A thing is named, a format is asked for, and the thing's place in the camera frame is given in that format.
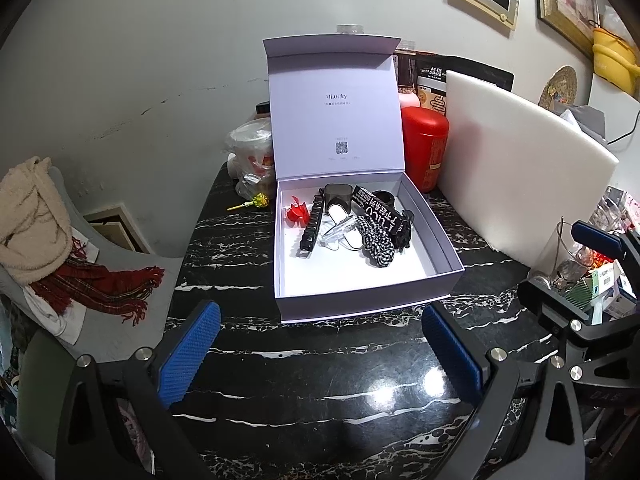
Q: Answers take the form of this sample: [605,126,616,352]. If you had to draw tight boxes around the black lace hair bow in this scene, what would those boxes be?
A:
[390,209,414,252]

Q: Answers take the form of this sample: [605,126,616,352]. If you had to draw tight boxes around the black white checkered scrunchie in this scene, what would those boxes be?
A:
[356,216,395,268]

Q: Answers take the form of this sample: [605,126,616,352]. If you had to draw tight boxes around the black comb hair clip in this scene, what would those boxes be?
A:
[297,188,324,257]

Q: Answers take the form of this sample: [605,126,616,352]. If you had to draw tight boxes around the clear plastic hair claw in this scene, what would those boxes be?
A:
[319,204,362,252]

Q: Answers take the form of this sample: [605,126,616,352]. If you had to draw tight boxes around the black packaged hair card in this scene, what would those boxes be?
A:
[352,185,402,235]

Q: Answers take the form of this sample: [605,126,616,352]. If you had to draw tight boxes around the red hair clip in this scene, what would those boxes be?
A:
[285,196,310,228]

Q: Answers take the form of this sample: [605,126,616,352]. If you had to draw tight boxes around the dark heart hair clip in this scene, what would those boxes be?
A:
[323,183,352,214]

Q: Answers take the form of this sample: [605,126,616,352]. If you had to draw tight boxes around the black hair scrunchie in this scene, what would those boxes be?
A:
[373,190,395,208]

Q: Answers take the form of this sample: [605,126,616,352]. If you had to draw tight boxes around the red plaid scarf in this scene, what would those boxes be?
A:
[30,237,165,326]

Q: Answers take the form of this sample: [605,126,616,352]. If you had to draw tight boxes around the white foam board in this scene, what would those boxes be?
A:
[438,70,618,266]

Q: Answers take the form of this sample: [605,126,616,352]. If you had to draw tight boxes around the woven round ornament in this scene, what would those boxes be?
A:
[538,65,578,112]

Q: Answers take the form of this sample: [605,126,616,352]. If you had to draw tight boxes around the framed picture on floor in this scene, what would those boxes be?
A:
[84,204,153,254]

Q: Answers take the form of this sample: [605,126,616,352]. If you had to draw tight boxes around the lavender gift box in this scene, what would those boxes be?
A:
[264,34,464,324]

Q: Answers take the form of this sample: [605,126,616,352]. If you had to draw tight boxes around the yellow lollipop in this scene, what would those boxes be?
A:
[228,193,270,211]

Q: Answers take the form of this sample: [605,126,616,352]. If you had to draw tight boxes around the beige knitted scarf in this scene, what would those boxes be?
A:
[1,156,73,286]

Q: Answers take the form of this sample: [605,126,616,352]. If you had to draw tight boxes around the red canister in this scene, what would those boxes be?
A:
[400,107,449,193]

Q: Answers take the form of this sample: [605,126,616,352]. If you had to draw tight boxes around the plastic bag with cup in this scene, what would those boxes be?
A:
[226,117,276,200]

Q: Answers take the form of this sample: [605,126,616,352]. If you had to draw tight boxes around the snack packages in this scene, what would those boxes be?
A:
[414,50,516,111]

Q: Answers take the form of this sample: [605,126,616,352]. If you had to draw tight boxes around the ornate framed painting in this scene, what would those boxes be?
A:
[538,0,599,58]

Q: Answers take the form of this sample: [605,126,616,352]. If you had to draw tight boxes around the brown lidded jar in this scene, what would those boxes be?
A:
[394,49,420,108]

